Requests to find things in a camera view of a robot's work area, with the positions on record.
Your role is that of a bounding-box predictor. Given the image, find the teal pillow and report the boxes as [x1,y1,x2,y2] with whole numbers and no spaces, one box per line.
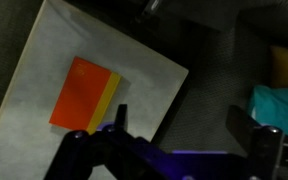
[247,84,288,138]

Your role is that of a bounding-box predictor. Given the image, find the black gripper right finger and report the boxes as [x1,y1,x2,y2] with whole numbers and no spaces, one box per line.
[225,104,262,151]

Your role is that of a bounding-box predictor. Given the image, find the red book with yellow spine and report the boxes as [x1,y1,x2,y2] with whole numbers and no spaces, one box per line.
[48,55,122,135]

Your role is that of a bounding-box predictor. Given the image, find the mustard yellow pillow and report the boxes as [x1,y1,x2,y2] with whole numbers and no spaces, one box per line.
[269,44,288,89]

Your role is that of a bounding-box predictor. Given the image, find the dark grey fabric sofa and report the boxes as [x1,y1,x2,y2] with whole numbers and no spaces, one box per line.
[130,0,288,158]

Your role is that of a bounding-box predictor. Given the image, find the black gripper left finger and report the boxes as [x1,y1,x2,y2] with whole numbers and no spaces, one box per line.
[114,103,129,132]

